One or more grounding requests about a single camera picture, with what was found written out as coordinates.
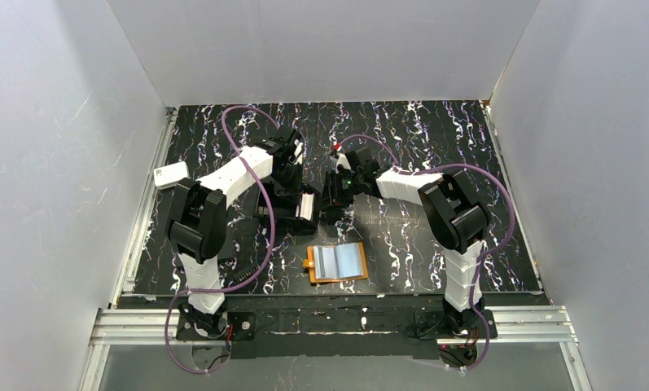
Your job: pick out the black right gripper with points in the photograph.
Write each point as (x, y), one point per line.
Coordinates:
(331, 195)

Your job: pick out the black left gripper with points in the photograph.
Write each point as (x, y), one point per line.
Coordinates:
(287, 217)

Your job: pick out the orange leather card holder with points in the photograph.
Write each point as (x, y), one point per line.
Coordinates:
(336, 263)

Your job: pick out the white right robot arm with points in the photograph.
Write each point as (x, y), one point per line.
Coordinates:
(458, 219)

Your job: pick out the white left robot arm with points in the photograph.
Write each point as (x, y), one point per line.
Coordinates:
(196, 224)

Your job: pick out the black card box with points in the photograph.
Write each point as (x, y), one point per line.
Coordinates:
(284, 208)

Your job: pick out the black comb strip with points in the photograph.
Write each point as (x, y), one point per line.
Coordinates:
(246, 273)

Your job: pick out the small white box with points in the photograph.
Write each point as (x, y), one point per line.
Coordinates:
(167, 176)

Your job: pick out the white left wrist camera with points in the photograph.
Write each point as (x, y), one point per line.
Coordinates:
(297, 156)

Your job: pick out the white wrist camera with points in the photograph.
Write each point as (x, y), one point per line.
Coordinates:
(297, 156)
(339, 158)

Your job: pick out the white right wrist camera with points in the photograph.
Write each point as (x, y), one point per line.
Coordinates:
(339, 158)

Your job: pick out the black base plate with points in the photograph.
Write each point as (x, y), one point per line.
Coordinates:
(415, 325)

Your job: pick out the aluminium frame rail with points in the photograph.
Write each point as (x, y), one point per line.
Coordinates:
(97, 354)

